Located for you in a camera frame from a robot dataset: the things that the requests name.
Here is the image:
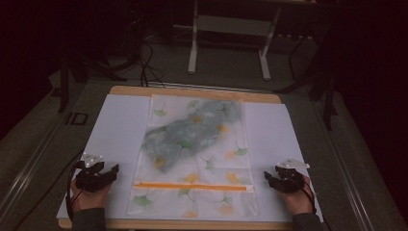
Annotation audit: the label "grey-blue garment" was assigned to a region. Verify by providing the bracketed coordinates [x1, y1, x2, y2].
[140, 98, 243, 174]

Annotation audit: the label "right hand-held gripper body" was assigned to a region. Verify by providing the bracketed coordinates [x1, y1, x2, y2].
[274, 156, 311, 194]

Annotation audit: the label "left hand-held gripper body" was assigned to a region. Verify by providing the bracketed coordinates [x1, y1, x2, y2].
[74, 152, 112, 193]

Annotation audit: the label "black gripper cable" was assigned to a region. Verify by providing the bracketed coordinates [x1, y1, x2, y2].
[64, 159, 85, 223]
[288, 171, 318, 216]

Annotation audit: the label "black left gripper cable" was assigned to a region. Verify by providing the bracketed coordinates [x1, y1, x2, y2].
[64, 159, 85, 223]

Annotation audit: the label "white sheet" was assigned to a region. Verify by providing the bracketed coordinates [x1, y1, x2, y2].
[55, 93, 324, 223]

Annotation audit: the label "black floor cables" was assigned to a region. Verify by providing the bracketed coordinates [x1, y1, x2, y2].
[137, 40, 167, 89]

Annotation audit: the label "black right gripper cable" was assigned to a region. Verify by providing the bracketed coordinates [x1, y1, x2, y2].
[288, 171, 318, 216]

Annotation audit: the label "aluminium rail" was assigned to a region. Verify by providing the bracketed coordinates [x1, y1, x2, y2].
[0, 92, 85, 219]
[312, 95, 376, 231]

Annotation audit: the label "wooden table board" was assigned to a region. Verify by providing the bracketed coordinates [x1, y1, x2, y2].
[57, 85, 324, 231]

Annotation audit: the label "white metal table frame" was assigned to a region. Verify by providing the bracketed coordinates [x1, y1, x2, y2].
[187, 0, 284, 82]

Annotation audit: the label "black metal stand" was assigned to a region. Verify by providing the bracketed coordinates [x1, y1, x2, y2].
[57, 38, 142, 114]
[274, 18, 340, 132]

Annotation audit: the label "leaf print mesh laundry bag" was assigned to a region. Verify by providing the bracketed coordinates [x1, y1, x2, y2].
[126, 93, 260, 219]

